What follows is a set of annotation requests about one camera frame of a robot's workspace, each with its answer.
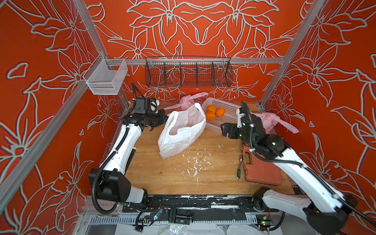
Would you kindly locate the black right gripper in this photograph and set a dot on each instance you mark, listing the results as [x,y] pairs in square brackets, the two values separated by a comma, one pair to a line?
[233,134]

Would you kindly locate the black wire wall basket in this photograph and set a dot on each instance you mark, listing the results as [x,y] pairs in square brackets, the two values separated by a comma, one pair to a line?
[188,72]

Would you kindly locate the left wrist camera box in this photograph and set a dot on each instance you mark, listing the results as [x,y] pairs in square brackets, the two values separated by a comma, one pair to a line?
[145,106]

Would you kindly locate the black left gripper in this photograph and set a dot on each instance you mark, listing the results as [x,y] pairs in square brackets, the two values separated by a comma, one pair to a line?
[161,114]

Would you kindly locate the orange fruit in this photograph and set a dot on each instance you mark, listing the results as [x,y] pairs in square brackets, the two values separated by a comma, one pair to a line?
[211,108]
[210,115]
[220,112]

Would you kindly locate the white plastic bag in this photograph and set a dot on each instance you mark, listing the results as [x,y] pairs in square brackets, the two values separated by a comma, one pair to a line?
[181,130]

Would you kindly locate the green handled screwdriver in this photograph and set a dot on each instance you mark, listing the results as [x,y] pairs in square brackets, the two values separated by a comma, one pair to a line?
[239,167]

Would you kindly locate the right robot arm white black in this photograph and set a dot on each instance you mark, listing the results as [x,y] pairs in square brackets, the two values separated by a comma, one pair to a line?
[325,208]

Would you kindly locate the white wire wall basket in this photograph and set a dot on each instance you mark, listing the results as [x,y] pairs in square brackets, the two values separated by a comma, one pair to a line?
[106,76]

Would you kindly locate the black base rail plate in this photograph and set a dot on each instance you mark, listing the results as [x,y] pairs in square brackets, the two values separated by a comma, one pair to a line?
[220,209]

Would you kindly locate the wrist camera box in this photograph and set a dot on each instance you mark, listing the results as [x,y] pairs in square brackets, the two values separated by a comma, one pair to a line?
[145,106]
[242,118]

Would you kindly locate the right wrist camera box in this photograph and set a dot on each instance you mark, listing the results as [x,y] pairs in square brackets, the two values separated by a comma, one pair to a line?
[242,118]

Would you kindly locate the plain pink plastic bag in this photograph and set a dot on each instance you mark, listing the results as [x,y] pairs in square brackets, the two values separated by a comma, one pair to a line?
[186,102]

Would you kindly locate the black plastic bag dispenser strip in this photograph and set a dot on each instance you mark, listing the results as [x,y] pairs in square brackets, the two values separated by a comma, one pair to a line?
[133,151]

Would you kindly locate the red plastic tool case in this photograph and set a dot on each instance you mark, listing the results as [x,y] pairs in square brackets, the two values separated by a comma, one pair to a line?
[258,171]

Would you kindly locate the white perforated plastic basket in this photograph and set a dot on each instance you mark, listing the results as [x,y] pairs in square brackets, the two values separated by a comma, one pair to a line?
[230,115]

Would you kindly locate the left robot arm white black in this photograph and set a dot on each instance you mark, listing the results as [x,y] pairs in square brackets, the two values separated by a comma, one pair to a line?
[109,185]

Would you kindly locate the pink printed plastic bag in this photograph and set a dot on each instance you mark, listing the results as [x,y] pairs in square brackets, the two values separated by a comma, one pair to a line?
[270,120]

